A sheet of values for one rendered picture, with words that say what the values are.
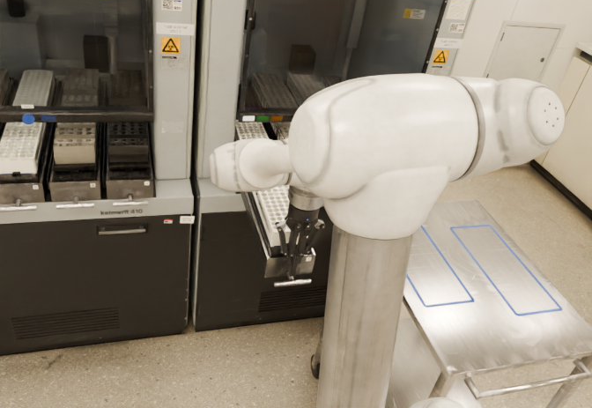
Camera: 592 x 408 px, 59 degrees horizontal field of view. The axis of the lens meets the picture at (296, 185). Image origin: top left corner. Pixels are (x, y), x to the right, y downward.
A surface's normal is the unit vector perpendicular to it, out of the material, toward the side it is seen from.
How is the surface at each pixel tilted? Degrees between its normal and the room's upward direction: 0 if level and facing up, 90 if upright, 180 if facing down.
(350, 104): 27
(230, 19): 90
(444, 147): 74
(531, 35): 90
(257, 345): 0
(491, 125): 56
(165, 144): 90
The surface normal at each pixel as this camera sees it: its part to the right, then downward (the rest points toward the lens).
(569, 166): -0.95, 0.04
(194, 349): 0.15, -0.81
